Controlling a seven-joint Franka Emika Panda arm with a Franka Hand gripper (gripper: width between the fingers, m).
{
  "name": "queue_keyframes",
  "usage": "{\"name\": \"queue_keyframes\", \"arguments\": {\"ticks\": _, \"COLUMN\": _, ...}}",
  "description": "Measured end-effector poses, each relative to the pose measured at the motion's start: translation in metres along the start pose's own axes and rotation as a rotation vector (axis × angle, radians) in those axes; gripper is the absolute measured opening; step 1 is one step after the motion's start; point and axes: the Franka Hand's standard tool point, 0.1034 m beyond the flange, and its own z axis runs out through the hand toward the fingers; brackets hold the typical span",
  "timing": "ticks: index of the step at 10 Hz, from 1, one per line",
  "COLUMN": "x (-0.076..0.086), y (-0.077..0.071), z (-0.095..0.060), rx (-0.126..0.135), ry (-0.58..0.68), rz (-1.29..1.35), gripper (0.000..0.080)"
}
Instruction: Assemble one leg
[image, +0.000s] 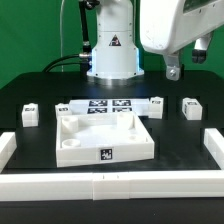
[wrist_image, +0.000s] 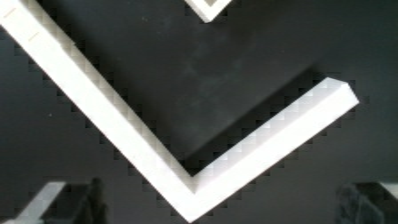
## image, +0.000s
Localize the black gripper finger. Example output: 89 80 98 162
164 53 182 80
192 33 212 64

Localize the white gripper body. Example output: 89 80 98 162
140 0 224 55

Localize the white square table top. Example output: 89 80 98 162
56 112 155 167

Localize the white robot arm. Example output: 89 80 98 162
82 0 224 84

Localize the white right fence piece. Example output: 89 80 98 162
204 128 224 171

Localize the white fence piece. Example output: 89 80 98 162
0 132 17 173
204 128 224 171

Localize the white left fence piece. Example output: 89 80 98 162
0 132 17 173

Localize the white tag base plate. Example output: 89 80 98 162
69 98 149 116

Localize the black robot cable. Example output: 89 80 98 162
42 0 101 73

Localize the white thin cable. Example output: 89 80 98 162
59 0 67 73

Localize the white front fence rail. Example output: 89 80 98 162
0 170 224 201

